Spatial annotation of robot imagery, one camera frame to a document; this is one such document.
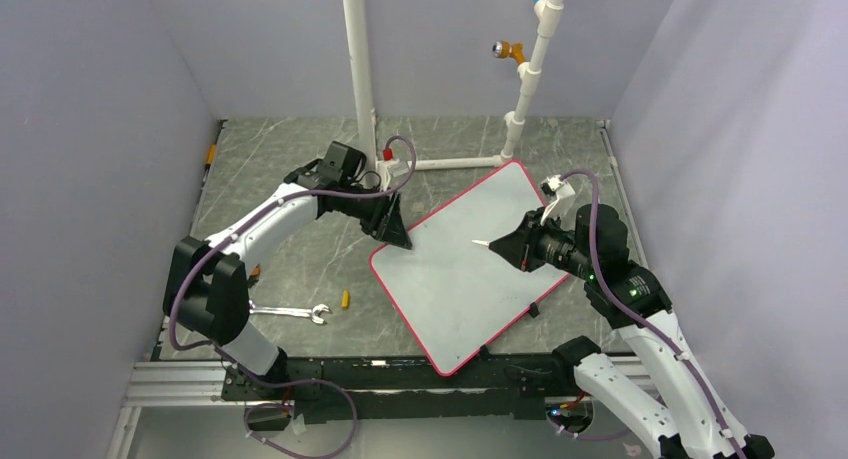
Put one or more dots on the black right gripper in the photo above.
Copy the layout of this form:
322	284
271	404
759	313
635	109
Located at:
521	246

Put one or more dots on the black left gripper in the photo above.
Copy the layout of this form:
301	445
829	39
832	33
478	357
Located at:
394	231

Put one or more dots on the pink framed whiteboard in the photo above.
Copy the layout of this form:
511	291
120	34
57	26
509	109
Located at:
456	296

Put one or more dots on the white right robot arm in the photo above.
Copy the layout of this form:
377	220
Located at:
687	419

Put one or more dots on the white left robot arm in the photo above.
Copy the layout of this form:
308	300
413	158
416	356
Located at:
206	299

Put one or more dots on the silver open-end wrench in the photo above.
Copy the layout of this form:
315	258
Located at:
314	314

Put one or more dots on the orange black hex key set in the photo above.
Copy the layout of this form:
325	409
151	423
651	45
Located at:
254	275

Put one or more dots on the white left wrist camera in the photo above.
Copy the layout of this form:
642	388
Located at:
391	170

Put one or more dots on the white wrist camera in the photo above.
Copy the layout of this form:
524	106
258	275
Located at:
391	170
561	196

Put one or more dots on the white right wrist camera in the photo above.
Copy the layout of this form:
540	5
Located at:
561	196

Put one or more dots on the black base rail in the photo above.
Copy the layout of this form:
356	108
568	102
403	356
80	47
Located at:
521	386

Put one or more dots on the white PVC pipe frame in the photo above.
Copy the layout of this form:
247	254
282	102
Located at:
433	57

